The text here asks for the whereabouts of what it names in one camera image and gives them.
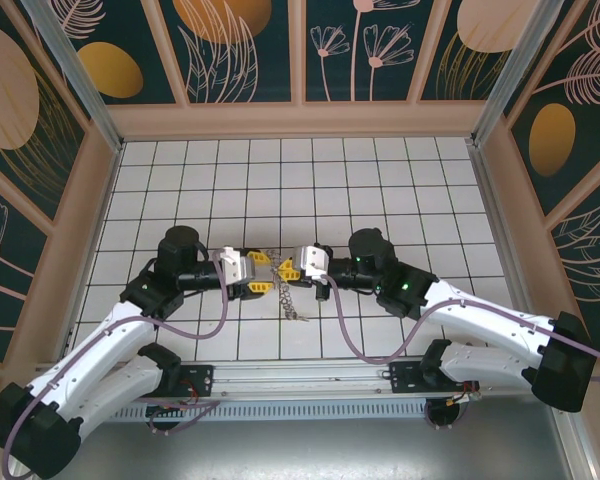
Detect black round cable port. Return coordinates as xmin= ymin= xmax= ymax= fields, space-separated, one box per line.
xmin=424 ymin=399 xmax=469 ymax=431
xmin=146 ymin=404 xmax=182 ymax=437

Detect aluminium table edge rail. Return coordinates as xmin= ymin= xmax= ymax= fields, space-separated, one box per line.
xmin=465 ymin=139 xmax=539 ymax=354

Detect right arm base power wires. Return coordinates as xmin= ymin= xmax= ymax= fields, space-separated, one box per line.
xmin=448 ymin=382 xmax=481 ymax=406

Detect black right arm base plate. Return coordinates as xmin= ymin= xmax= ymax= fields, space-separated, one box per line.
xmin=388 ymin=360 xmax=480 ymax=397

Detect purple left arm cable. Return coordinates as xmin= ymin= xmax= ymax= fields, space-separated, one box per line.
xmin=2 ymin=252 xmax=229 ymax=480

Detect grey metal panel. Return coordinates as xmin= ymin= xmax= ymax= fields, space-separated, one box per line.
xmin=9 ymin=419 xmax=596 ymax=480

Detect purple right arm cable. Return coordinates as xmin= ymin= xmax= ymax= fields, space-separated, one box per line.
xmin=321 ymin=273 xmax=600 ymax=384

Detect arm base power wires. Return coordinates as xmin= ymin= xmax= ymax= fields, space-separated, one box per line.
xmin=448 ymin=382 xmax=481 ymax=406
xmin=179 ymin=379 xmax=222 ymax=416

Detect numbered steel ring disc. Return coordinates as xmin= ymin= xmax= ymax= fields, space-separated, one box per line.
xmin=271 ymin=248 xmax=311 ymax=324

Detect left arm base power wires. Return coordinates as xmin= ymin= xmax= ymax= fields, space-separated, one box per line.
xmin=179 ymin=379 xmax=222 ymax=416

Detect aluminium frame post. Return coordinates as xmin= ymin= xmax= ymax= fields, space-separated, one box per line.
xmin=468 ymin=0 xmax=564 ymax=149
xmin=22 ymin=0 xmax=126 ymax=154

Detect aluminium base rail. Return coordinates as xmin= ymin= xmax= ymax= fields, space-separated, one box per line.
xmin=34 ymin=354 xmax=576 ymax=401

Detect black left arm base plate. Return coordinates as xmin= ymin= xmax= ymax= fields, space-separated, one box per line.
xmin=178 ymin=364 xmax=216 ymax=397

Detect grey slotted cable duct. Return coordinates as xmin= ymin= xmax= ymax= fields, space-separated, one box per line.
xmin=109 ymin=402 xmax=431 ymax=425

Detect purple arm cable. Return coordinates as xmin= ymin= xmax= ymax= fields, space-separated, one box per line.
xmin=2 ymin=252 xmax=229 ymax=480
xmin=321 ymin=273 xmax=600 ymax=384

